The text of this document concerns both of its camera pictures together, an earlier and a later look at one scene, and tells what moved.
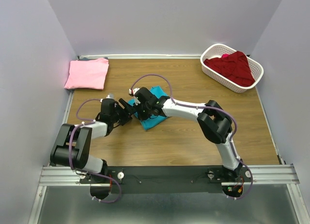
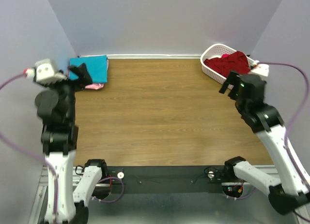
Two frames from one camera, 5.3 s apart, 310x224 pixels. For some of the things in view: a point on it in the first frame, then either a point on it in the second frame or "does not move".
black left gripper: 127,112 to 84,77
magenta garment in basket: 225,55 does not move
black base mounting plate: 172,179 does not move
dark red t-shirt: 234,67 does not move
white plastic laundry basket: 214,51 does not move
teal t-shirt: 154,119 to 96,66
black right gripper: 142,116 to 233,79
